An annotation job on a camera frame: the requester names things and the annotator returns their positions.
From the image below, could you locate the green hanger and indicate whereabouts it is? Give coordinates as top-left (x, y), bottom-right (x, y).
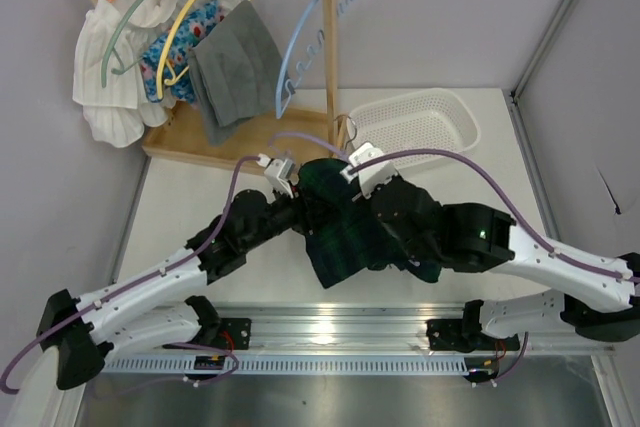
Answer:
top-left (101, 0), bottom-right (234, 91)

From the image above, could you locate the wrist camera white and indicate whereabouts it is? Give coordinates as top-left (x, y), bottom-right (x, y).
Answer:
top-left (340, 142), bottom-right (399, 199)
top-left (257, 153), bottom-right (296, 198)

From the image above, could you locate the grey pleated skirt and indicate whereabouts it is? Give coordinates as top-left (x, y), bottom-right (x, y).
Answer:
top-left (188, 0), bottom-right (282, 146)

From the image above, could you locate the blue floral garment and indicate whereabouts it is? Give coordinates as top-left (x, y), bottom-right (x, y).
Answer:
top-left (139, 0), bottom-right (225, 103)

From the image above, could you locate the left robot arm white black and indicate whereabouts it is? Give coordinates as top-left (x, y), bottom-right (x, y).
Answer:
top-left (37, 189), bottom-right (333, 390)

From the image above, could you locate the white perforated plastic basket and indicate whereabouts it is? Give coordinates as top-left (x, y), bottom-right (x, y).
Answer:
top-left (347, 88), bottom-right (481, 154)

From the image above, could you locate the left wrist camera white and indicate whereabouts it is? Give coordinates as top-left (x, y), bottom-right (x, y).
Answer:
top-left (257, 153), bottom-right (296, 198)

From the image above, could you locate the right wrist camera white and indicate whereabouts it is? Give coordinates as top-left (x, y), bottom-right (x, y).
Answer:
top-left (340, 142), bottom-right (399, 199)

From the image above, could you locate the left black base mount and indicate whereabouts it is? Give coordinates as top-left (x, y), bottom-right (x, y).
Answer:
top-left (189, 318), bottom-right (252, 351)

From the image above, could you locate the white pleated garment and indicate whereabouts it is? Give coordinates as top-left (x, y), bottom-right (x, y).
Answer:
top-left (72, 0), bottom-right (239, 148)

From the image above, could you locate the yellow hanger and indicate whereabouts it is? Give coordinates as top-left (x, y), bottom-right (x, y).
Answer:
top-left (156, 0), bottom-right (266, 101)

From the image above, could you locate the purple hanger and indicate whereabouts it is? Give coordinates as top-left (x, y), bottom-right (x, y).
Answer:
top-left (267, 114), bottom-right (421, 268)

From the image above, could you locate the dark green plaid garment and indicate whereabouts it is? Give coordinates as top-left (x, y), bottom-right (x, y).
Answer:
top-left (296, 158), bottom-right (441, 289)

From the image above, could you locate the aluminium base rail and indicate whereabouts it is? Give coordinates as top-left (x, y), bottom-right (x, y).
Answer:
top-left (99, 301), bottom-right (616, 356)

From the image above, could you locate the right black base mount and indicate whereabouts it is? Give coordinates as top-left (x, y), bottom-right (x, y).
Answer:
top-left (426, 319), bottom-right (521, 353)

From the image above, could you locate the white slotted cable duct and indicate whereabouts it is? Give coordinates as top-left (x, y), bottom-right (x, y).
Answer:
top-left (104, 353), bottom-right (469, 376)

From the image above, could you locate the light blue hanger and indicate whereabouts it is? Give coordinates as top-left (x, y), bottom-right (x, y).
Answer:
top-left (274, 0), bottom-right (356, 120)

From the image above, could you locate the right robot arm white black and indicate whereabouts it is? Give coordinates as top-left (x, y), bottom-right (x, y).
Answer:
top-left (369, 176), bottom-right (639, 352)

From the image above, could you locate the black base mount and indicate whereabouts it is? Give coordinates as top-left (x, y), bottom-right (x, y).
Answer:
top-left (189, 318), bottom-right (252, 351)
top-left (426, 319), bottom-right (521, 353)

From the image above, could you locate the wooden clothes rack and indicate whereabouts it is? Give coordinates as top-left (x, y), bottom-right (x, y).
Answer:
top-left (60, 0), bottom-right (349, 181)

